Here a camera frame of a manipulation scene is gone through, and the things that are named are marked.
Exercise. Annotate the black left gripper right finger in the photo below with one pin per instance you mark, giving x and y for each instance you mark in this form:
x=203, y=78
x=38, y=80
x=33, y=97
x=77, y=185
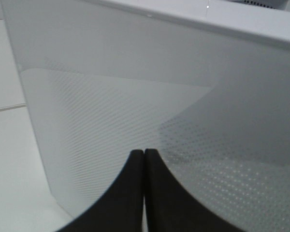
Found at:
x=169, y=207

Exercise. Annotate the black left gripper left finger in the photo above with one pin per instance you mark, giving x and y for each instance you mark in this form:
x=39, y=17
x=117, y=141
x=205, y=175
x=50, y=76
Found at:
x=120, y=208

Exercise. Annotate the white microwave door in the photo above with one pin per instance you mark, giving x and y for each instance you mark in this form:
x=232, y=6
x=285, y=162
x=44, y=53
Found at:
x=206, y=83

